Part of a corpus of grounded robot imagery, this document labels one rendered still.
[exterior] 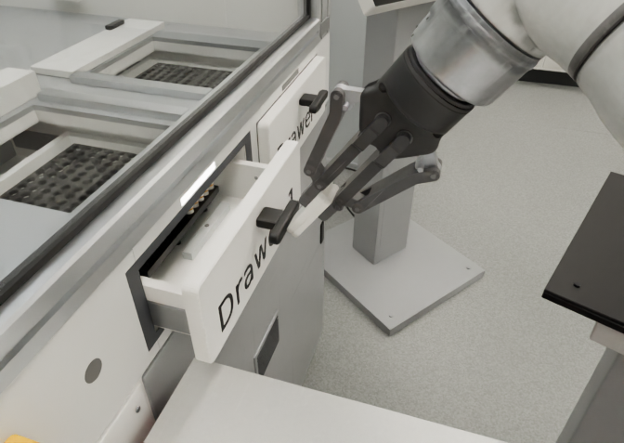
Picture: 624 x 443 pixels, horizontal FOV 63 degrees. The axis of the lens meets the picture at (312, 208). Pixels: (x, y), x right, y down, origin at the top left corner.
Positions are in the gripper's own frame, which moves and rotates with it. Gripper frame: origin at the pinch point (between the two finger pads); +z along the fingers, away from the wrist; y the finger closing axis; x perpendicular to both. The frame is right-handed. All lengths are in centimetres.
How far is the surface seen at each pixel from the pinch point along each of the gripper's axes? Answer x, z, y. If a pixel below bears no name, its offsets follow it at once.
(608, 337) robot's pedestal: -9.6, -5.3, -40.9
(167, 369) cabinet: 12.7, 21.5, 1.3
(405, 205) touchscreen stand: -99, 55, -41
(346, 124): -156, 77, -14
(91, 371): 21.8, 11.9, 7.9
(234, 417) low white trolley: 15.8, 15.9, -6.7
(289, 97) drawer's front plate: -26.4, 6.9, 9.7
